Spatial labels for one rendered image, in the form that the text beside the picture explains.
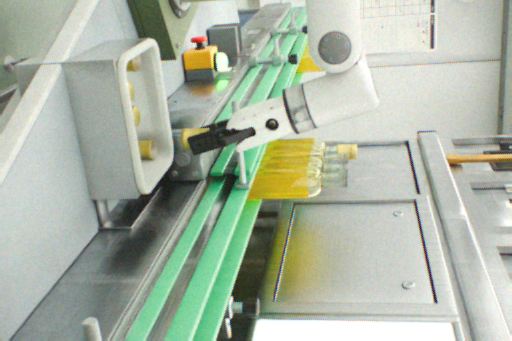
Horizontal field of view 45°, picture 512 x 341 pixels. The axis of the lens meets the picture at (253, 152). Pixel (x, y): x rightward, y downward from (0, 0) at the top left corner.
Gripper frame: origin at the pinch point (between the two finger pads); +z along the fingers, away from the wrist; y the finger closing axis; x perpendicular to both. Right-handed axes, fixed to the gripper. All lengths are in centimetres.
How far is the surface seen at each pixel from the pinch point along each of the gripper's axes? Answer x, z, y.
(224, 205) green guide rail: -13.3, 2.4, 3.5
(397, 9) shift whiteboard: -69, -55, 608
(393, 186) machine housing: -40, -24, 55
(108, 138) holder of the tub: 6.8, 10.9, -9.5
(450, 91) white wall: -176, -85, 611
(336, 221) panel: -33.5, -11.0, 29.7
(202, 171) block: -8.0, 6.1, 9.8
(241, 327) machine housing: -33.6, 5.6, -3.3
